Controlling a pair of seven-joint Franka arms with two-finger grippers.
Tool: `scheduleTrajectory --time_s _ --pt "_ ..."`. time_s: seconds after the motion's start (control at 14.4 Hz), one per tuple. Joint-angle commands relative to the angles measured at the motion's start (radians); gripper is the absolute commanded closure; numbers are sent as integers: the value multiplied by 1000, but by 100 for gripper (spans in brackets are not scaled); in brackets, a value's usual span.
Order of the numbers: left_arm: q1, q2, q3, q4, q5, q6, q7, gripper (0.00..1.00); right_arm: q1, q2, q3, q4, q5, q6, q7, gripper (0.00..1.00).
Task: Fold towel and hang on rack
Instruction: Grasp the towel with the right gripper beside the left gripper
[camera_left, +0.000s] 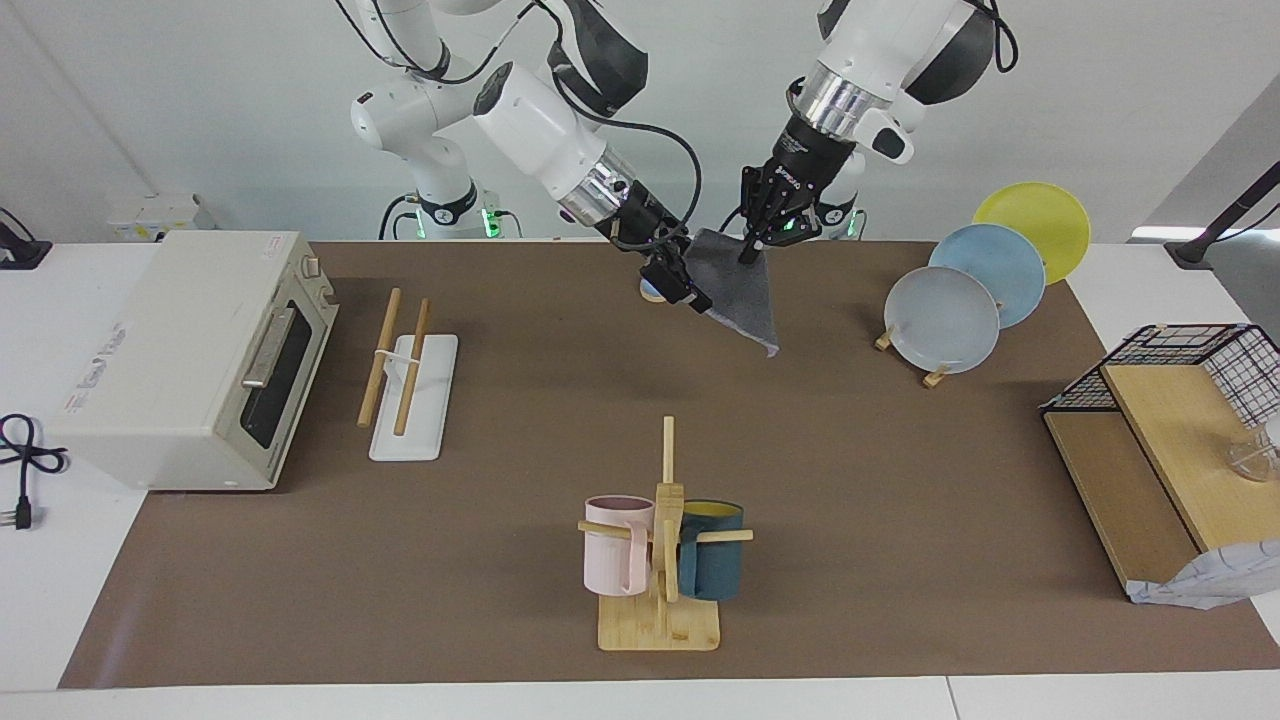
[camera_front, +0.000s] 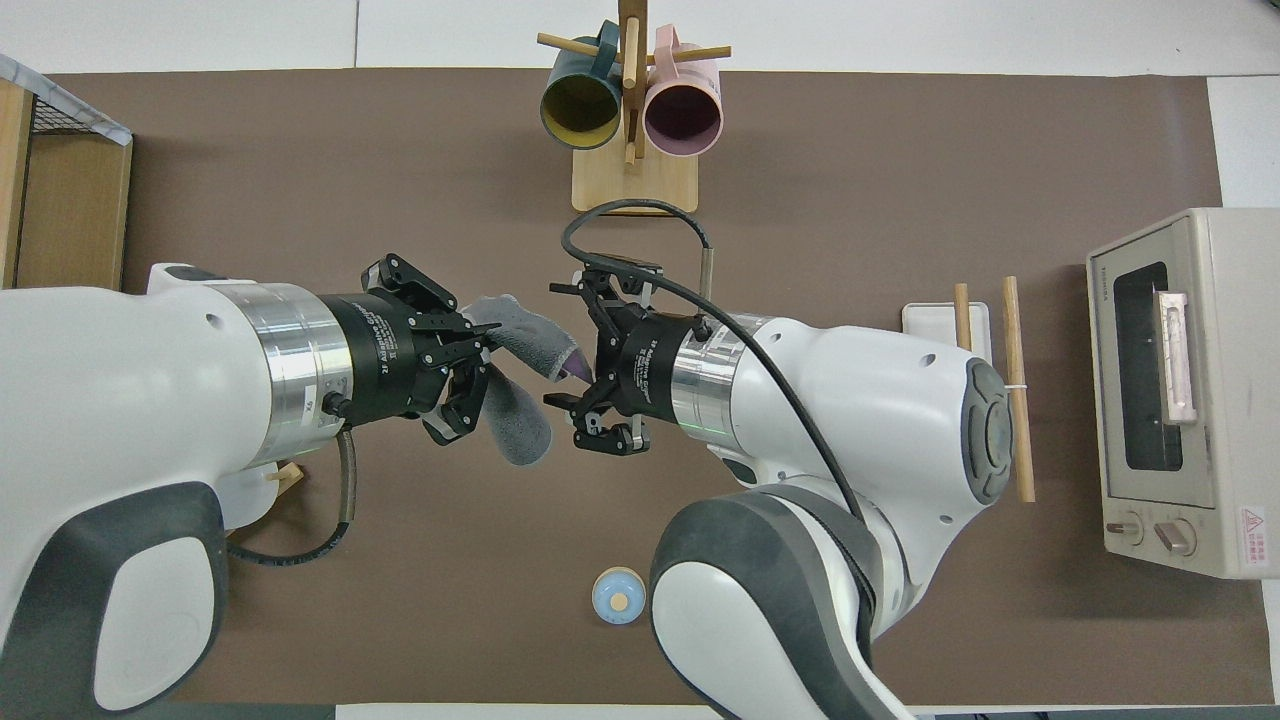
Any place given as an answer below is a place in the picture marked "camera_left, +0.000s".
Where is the white wooden-bar towel rack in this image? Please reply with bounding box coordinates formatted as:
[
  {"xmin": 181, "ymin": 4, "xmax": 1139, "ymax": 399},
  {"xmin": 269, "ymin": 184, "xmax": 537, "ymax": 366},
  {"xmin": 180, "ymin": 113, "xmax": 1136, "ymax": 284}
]
[{"xmin": 357, "ymin": 287, "xmax": 459, "ymax": 463}]

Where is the wooden shelf with wire sides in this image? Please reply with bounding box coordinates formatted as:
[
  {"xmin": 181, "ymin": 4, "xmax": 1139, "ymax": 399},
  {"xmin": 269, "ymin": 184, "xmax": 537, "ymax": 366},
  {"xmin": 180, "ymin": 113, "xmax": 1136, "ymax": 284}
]
[{"xmin": 1040, "ymin": 323, "xmax": 1280, "ymax": 601}]

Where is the brown table mat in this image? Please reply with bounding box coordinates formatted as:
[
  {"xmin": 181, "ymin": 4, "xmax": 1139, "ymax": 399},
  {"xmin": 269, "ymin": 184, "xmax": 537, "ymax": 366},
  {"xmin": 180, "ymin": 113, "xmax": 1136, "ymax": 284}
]
[{"xmin": 57, "ymin": 238, "xmax": 1280, "ymax": 691}]

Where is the yellow plate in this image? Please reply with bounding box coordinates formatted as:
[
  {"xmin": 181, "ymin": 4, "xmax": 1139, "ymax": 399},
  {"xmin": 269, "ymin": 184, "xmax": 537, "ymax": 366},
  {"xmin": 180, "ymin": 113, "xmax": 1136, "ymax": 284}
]
[{"xmin": 972, "ymin": 181, "xmax": 1092, "ymax": 286}]

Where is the dark teal mug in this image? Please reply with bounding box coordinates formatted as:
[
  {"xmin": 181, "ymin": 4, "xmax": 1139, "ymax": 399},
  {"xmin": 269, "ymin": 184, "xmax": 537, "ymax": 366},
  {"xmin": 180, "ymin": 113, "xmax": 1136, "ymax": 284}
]
[{"xmin": 678, "ymin": 499, "xmax": 746, "ymax": 602}]

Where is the wooden mug tree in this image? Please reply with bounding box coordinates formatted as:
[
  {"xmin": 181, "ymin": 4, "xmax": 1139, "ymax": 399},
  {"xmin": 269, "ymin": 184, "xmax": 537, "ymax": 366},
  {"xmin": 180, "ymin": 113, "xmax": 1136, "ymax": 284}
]
[{"xmin": 577, "ymin": 416, "xmax": 754, "ymax": 653}]

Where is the clear glass vessel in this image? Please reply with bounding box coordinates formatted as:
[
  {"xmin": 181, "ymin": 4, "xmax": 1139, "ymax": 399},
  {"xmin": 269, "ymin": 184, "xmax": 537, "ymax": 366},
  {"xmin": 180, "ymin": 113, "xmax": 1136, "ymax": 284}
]
[{"xmin": 1225, "ymin": 415, "xmax": 1280, "ymax": 483}]

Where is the pink mug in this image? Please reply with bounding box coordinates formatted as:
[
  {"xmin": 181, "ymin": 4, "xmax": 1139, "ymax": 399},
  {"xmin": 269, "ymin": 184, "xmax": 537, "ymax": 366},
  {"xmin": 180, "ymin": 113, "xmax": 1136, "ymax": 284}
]
[{"xmin": 584, "ymin": 495, "xmax": 656, "ymax": 597}]

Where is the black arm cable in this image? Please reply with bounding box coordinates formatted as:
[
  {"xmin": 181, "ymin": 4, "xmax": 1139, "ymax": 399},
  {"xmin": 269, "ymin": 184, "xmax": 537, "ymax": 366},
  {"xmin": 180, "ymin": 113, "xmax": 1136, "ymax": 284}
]
[
  {"xmin": 335, "ymin": 0, "xmax": 703, "ymax": 251},
  {"xmin": 985, "ymin": 0, "xmax": 1020, "ymax": 75}
]

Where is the purple and grey towel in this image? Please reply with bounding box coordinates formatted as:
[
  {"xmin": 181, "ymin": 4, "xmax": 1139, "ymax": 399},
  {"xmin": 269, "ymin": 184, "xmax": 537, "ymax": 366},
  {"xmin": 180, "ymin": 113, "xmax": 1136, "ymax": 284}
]
[{"xmin": 685, "ymin": 228, "xmax": 781, "ymax": 359}]

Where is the beige toaster oven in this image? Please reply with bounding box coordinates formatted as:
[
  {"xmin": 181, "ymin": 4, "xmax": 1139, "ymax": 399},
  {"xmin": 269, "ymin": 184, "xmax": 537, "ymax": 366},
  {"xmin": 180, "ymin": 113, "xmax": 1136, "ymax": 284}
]
[{"xmin": 50, "ymin": 230, "xmax": 339, "ymax": 493}]

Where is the black clamp stand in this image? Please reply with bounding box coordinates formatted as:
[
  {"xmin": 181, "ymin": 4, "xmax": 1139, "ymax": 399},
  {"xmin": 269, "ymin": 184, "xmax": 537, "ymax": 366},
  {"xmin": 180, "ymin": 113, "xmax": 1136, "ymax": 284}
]
[
  {"xmin": 0, "ymin": 208, "xmax": 53, "ymax": 271},
  {"xmin": 1165, "ymin": 160, "xmax": 1280, "ymax": 269}
]

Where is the black power cord with plug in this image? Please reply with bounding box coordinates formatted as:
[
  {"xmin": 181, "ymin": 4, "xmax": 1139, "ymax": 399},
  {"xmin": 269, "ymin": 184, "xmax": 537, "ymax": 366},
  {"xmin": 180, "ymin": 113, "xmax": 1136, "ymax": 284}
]
[{"xmin": 0, "ymin": 413, "xmax": 69, "ymax": 531}]

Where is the light blue plate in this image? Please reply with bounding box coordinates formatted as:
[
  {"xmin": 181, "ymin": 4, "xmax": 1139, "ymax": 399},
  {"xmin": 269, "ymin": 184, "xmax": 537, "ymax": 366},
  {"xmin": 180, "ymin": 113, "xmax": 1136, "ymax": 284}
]
[{"xmin": 928, "ymin": 223, "xmax": 1047, "ymax": 330}]

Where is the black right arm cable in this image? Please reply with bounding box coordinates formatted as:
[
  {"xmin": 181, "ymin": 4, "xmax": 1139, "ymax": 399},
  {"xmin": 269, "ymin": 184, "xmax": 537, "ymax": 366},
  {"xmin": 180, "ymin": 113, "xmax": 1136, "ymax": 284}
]
[{"xmin": 335, "ymin": 0, "xmax": 703, "ymax": 251}]

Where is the wooden plate rack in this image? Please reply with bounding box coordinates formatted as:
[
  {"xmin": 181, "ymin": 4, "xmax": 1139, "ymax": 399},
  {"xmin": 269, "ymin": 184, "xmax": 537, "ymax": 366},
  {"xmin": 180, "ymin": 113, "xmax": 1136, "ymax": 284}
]
[{"xmin": 875, "ymin": 328, "xmax": 952, "ymax": 389}]

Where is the white power box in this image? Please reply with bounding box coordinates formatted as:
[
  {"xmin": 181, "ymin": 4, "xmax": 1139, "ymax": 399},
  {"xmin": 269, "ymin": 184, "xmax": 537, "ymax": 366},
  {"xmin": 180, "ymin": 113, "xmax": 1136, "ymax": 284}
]
[{"xmin": 108, "ymin": 193, "xmax": 217, "ymax": 242}]

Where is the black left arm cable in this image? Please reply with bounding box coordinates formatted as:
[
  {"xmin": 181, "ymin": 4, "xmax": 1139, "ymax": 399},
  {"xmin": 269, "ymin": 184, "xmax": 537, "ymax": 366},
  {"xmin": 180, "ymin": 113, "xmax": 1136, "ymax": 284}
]
[{"xmin": 985, "ymin": 0, "xmax": 1020, "ymax": 75}]

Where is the grey plate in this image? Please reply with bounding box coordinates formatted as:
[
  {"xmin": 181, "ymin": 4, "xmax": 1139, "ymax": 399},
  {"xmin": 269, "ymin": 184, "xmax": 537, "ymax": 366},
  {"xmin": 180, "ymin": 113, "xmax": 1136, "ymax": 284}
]
[{"xmin": 883, "ymin": 265, "xmax": 1001, "ymax": 375}]

